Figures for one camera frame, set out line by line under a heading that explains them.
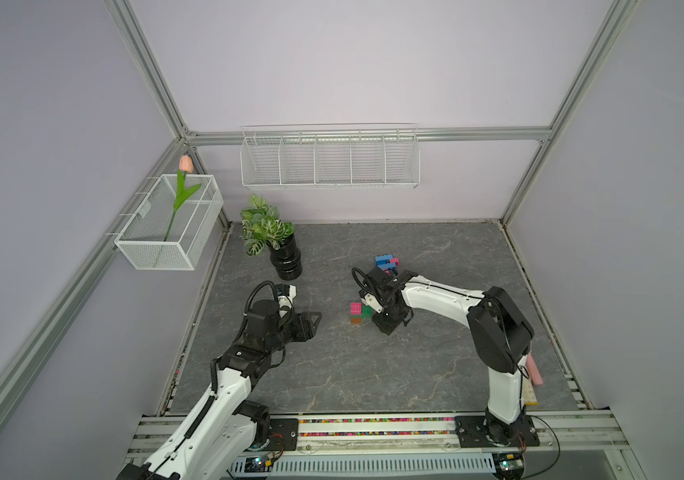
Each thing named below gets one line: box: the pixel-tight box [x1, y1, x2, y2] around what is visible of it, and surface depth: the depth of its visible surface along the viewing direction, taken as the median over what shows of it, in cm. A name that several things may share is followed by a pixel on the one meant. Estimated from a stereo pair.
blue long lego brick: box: [375, 254, 397, 271], surface depth 107 cm
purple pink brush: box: [526, 353, 544, 385], surface depth 84 cm
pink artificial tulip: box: [164, 154, 201, 242], surface depth 82 cm
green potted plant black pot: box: [240, 194, 303, 281], surface depth 87 cm
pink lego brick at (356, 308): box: [350, 302, 363, 315], surface depth 91 cm
